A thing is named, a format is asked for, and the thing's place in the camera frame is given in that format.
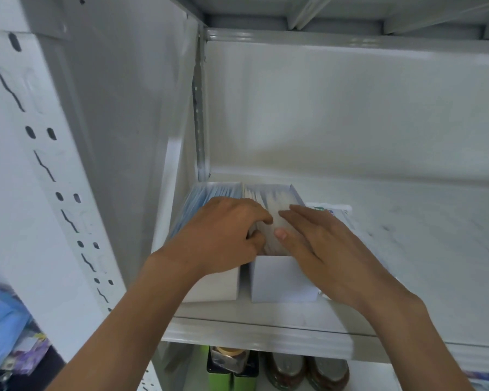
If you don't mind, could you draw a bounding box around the person's right hand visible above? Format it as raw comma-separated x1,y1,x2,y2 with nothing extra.
273,204,427,315

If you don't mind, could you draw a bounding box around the person's left hand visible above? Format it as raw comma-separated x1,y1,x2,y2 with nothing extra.
156,196,274,278

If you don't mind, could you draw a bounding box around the white mask box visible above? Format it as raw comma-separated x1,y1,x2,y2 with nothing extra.
243,184,321,304
167,182,246,303

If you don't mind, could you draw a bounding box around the white packaged mask bag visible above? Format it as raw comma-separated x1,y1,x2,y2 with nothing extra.
305,202,401,301

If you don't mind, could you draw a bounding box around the stack of blue masks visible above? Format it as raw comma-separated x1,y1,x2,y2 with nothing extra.
169,184,243,242

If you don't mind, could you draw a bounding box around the white metal shelf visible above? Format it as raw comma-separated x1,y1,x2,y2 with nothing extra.
0,0,489,391

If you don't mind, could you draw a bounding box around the person's left forearm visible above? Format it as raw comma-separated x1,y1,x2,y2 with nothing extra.
45,254,203,391

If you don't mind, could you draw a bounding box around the brown glass jar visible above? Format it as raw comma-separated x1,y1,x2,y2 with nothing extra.
265,352,309,391
308,356,350,391

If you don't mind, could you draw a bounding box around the yellow filled jar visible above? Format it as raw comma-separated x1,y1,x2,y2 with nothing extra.
210,345,248,374

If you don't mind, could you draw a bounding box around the clear utensil pack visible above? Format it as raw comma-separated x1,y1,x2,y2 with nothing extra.
462,369,489,391

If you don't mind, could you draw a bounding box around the pile of purple packets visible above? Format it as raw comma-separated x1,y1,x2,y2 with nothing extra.
10,331,52,378

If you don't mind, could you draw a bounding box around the blue plastic bag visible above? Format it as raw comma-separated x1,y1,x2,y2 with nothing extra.
0,282,32,376

